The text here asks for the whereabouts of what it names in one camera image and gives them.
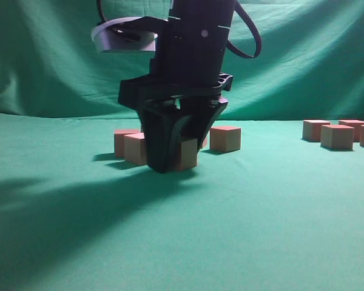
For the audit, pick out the red cube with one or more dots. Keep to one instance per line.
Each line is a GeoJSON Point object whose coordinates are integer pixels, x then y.
{"type": "Point", "coordinates": [186, 157]}

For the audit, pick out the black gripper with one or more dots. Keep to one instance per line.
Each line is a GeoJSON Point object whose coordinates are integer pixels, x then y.
{"type": "Point", "coordinates": [188, 58]}

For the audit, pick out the green cloth backdrop and cover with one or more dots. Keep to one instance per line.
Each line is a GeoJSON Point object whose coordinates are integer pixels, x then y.
{"type": "Point", "coordinates": [279, 214]}

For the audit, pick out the red cube far left column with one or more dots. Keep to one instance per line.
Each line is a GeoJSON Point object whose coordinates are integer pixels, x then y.
{"type": "Point", "coordinates": [312, 129]}

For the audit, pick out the red cube far right column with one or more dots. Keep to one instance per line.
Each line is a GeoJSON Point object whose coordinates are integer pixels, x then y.
{"type": "Point", "coordinates": [356, 124]}

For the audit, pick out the red cube middle left column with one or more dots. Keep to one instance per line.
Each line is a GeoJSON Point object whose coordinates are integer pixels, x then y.
{"type": "Point", "coordinates": [337, 137]}

